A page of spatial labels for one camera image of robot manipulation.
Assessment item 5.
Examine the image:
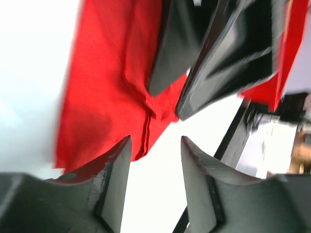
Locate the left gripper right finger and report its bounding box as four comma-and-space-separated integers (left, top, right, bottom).
181, 136, 311, 233

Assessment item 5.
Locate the red paper napkin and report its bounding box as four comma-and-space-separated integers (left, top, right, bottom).
55, 0, 309, 172

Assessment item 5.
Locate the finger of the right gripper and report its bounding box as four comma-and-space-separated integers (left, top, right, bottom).
148, 0, 218, 97
176, 0, 279, 120

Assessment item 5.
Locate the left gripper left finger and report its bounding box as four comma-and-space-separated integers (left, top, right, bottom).
0, 136, 132, 233

